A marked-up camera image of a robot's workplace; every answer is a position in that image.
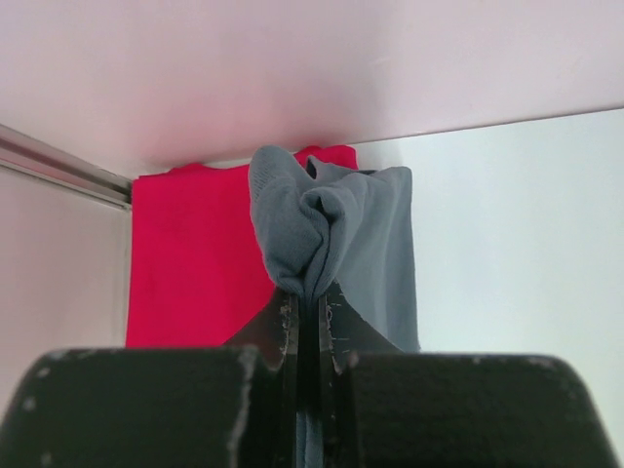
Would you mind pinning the grey t-shirt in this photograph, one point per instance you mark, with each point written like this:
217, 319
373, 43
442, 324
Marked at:
322, 227

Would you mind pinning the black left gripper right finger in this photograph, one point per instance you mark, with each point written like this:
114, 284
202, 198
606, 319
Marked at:
344, 335

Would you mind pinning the folded red t-shirt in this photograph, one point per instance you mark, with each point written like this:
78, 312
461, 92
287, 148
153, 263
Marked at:
197, 275

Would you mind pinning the aluminium frame post left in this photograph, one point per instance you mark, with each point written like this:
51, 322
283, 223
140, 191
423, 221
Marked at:
28, 156

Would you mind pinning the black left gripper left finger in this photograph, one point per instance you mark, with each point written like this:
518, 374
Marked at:
264, 430

